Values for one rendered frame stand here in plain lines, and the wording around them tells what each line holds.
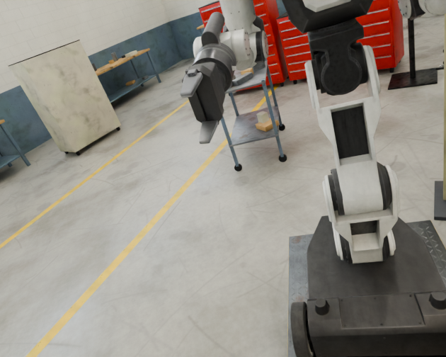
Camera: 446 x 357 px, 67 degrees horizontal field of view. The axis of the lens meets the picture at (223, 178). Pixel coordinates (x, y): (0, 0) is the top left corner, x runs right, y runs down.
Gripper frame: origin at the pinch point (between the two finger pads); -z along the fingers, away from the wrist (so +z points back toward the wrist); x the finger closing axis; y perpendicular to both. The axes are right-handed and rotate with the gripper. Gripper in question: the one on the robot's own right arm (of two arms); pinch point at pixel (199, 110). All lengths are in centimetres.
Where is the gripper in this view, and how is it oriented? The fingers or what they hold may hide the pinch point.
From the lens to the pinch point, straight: 63.8
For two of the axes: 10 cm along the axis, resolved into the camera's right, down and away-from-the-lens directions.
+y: 9.5, -0.4, -3.0
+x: -2.5, -6.7, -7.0
